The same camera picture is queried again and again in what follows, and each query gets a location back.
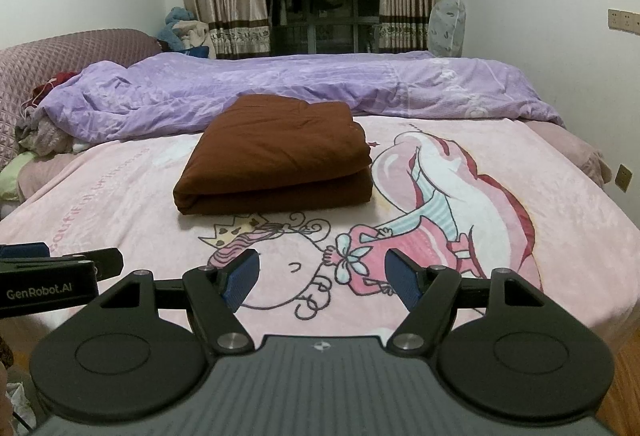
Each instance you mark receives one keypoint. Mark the fan with white cover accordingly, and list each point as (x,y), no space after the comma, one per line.
(448,28)

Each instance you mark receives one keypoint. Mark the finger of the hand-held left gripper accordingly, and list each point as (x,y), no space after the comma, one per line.
(22,251)
(105,263)

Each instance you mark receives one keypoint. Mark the purple duvet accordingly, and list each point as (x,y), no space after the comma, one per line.
(300,81)

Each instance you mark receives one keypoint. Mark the brass wall socket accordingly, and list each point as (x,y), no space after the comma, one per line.
(623,178)

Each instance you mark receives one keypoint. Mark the red cloth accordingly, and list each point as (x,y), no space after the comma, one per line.
(62,83)

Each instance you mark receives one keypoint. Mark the mauve quilted headboard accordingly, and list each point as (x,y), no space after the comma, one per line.
(75,51)

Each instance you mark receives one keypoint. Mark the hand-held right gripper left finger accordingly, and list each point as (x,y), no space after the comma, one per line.
(241,281)

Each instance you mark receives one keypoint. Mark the brown padded jacket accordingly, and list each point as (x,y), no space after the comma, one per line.
(270,156)

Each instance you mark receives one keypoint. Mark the pink printed blanket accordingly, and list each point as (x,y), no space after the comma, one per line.
(500,226)

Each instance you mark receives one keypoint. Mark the pale green pillow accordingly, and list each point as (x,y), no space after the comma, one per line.
(15,176)

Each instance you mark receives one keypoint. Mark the balcony railing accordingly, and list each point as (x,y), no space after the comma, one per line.
(325,33)

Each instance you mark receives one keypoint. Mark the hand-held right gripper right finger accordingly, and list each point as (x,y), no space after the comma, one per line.
(404,281)

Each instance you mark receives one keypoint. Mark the pile of clothes with blue plush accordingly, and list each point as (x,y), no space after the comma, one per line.
(182,33)

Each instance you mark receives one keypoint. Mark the grey clothes heap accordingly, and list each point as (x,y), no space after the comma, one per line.
(45,136)

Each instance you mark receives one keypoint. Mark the mauve bed sheet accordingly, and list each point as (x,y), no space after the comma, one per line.
(575,151)

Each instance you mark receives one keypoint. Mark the white wall socket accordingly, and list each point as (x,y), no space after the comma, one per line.
(625,20)

